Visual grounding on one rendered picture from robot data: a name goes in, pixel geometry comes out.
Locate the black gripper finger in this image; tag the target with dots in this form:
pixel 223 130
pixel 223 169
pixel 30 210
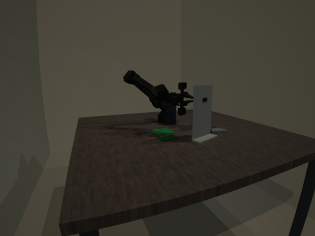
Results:
pixel 185 103
pixel 185 94

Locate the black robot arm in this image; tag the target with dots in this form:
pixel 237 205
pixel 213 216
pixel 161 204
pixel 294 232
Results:
pixel 159 95

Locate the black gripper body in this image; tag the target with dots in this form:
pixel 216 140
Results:
pixel 181 110

